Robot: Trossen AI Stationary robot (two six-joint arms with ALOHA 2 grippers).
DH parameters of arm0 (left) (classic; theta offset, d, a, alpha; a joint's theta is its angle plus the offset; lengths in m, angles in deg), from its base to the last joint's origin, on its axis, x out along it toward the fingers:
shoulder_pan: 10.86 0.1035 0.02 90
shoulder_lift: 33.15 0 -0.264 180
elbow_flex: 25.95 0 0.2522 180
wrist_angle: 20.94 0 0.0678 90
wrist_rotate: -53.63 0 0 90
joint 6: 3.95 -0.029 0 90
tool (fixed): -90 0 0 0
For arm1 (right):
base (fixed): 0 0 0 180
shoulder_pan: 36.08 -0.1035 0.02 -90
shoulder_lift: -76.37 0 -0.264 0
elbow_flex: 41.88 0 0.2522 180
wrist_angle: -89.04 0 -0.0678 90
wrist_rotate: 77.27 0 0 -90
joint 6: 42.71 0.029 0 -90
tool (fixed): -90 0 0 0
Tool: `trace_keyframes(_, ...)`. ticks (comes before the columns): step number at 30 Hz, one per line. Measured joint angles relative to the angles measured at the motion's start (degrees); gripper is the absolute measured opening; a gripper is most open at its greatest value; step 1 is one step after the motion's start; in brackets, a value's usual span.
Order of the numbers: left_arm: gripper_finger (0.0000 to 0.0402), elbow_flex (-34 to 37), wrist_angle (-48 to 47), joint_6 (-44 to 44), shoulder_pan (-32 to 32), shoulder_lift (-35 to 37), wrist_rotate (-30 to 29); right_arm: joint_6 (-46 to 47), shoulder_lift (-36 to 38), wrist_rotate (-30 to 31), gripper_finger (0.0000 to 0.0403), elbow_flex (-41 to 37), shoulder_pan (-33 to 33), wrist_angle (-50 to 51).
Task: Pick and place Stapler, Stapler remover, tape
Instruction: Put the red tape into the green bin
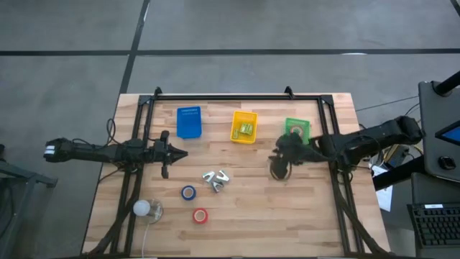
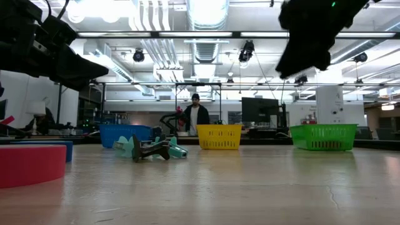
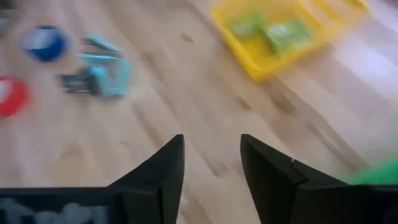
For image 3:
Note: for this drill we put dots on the blue tape roll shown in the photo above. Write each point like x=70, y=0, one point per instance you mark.
x=49, y=51

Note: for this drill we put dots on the yellow plastic basket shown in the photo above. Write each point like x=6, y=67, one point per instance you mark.
x=258, y=62

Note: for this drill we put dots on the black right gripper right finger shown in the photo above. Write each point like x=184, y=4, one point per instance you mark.
x=273, y=186

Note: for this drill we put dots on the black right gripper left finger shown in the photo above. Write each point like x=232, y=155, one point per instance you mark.
x=149, y=193

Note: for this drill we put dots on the red tape roll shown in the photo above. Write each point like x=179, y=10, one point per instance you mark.
x=17, y=99

